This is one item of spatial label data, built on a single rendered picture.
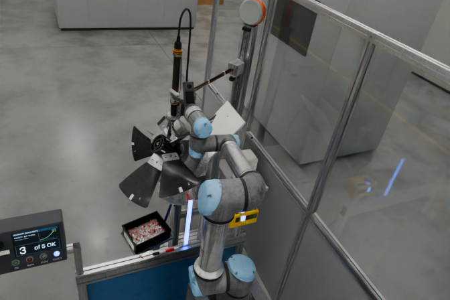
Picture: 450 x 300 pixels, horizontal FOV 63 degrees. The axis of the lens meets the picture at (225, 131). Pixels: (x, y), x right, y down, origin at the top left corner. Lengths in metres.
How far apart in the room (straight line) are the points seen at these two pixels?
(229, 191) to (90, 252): 2.10
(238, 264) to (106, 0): 6.28
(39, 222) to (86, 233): 1.62
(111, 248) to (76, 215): 0.49
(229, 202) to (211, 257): 0.27
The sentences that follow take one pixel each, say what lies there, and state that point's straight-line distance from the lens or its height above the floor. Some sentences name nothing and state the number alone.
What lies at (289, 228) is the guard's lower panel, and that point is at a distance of 2.43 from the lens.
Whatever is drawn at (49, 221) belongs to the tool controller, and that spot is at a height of 1.25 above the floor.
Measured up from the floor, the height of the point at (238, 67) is 1.57.
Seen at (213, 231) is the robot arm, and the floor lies 1.48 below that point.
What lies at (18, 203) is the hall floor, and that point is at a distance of 3.66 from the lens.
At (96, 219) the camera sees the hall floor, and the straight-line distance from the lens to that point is 3.38.
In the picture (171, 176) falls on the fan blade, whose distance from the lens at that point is 1.96.
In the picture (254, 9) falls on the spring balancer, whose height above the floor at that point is 1.91.
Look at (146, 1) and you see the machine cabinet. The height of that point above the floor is 0.55.
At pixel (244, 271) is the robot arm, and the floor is 1.24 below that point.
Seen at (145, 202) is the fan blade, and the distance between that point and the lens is 2.15.
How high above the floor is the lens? 2.45
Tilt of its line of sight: 33 degrees down
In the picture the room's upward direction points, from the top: 9 degrees clockwise
